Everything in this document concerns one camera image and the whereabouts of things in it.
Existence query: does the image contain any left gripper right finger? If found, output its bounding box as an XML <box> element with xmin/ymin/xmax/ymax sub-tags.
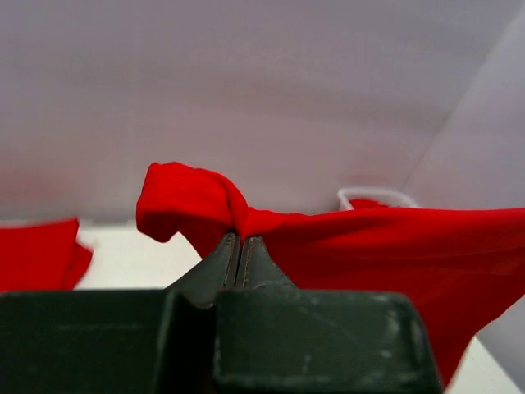
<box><xmin>212</xmin><ymin>237</ymin><xmax>443</xmax><ymax>393</ymax></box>

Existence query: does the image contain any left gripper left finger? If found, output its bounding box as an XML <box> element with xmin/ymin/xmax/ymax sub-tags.
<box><xmin>1</xmin><ymin>234</ymin><xmax>240</xmax><ymax>393</ymax></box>

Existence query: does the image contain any red t shirt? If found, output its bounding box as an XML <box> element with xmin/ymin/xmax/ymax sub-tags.
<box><xmin>1</xmin><ymin>218</ymin><xmax>94</xmax><ymax>292</ymax></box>
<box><xmin>135</xmin><ymin>163</ymin><xmax>524</xmax><ymax>383</ymax></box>

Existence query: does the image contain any red shirts pile in basket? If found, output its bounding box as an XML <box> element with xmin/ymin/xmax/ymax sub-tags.
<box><xmin>349</xmin><ymin>199</ymin><xmax>389</xmax><ymax>210</ymax></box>

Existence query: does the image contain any folded red t shirt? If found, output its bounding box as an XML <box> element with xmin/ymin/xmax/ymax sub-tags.
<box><xmin>1</xmin><ymin>218</ymin><xmax>94</xmax><ymax>292</ymax></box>

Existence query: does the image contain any white plastic basket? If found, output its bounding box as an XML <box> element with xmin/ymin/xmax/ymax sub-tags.
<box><xmin>337</xmin><ymin>186</ymin><xmax>419</xmax><ymax>211</ymax></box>

